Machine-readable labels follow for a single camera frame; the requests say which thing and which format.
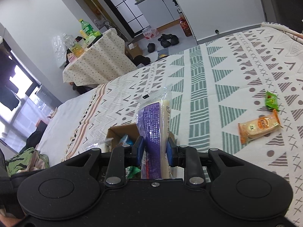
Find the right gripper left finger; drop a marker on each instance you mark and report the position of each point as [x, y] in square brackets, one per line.
[120, 159]

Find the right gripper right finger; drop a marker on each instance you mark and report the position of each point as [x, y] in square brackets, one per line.
[187, 158]

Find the purple wafer package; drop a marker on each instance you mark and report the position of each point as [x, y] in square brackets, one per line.
[155, 108]

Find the orange pastry packet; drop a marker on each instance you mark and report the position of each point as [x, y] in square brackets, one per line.
[259, 127]

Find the bright green candy packet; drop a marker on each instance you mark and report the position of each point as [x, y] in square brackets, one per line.
[271, 101]

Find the blue snack packet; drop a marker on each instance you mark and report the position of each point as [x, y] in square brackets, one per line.
[125, 141]

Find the dark green candy packet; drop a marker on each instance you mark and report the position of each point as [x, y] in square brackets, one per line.
[132, 172]

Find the cardboard box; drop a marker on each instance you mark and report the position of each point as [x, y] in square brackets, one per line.
[123, 134]

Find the patterned bed blanket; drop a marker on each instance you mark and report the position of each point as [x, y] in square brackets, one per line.
[215, 86]

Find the camouflage cloth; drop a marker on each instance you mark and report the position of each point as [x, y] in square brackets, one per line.
[27, 161]

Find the dotted cream tablecloth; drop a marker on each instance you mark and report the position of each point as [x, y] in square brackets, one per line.
[105, 60]

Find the black slipper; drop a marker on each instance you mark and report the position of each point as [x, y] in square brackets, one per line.
[151, 47]

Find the black shoes pile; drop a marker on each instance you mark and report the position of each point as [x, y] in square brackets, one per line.
[167, 40]

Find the yellow drink jar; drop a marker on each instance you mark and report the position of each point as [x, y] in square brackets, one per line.
[73, 45]

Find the red oil bottle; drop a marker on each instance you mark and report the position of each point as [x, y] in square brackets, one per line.
[185, 27]

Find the pink water bottle pack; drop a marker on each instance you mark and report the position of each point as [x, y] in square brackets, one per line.
[150, 32]

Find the green soda bottle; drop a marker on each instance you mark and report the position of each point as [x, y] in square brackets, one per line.
[87, 29]

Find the white cabinet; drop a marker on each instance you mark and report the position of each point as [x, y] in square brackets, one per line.
[159, 13]

